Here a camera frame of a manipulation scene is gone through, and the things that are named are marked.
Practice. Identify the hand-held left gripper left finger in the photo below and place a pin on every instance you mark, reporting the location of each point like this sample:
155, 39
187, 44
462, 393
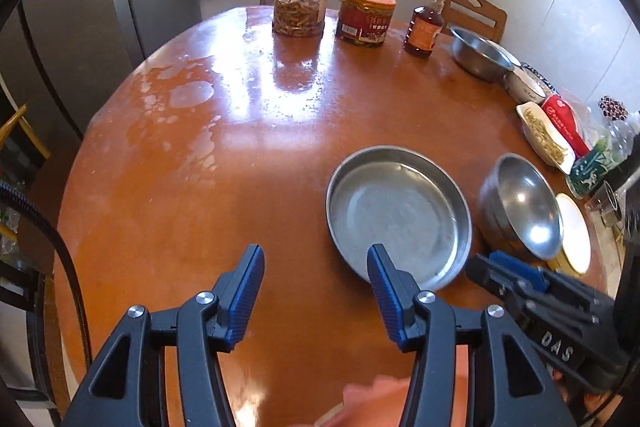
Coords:
245, 292

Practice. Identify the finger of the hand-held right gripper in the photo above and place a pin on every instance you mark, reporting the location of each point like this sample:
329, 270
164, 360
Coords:
487, 277
520, 269

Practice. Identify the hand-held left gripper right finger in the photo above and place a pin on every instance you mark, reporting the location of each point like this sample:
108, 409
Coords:
390, 302

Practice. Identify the small steel bowl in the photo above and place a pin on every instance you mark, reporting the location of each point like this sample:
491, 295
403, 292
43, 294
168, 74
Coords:
525, 207

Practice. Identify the white cup with yellow rim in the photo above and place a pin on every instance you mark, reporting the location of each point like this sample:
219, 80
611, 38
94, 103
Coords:
575, 237

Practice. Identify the round steel plate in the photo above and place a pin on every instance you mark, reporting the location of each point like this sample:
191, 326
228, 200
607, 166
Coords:
400, 217

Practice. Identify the pink plate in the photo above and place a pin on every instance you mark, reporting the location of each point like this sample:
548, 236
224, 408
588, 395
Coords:
375, 397

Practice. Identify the clear plastic cup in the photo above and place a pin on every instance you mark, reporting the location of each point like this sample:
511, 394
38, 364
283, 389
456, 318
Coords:
607, 207

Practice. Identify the green labelled plastic bottle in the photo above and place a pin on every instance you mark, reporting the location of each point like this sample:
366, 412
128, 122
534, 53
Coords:
592, 169

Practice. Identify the black thermos flask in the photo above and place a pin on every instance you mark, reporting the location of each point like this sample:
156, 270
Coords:
629, 189

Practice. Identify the white plate of dried fish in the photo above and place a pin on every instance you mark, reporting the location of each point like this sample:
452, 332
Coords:
540, 132

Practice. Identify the red packet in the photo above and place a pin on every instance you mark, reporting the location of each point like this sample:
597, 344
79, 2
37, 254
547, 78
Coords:
565, 122

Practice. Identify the clear plastic bag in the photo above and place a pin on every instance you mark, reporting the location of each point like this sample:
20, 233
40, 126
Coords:
582, 107

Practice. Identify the white bowl with food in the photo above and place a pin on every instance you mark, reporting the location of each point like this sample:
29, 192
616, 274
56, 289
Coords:
522, 89

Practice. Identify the blue patterned bowl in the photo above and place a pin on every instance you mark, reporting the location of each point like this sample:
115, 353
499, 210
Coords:
542, 77

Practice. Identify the plain white bowl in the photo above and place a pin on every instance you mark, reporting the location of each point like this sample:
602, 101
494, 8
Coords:
510, 54

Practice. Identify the large steel bowl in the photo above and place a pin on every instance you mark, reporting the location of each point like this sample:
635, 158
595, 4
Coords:
480, 57

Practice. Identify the brown sauce bottle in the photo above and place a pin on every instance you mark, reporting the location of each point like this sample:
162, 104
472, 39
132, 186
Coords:
424, 32

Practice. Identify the jar with red lid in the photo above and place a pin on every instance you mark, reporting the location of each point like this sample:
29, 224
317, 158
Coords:
365, 22

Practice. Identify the yellow wooden chair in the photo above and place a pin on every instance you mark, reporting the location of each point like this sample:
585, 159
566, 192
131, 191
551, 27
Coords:
20, 117

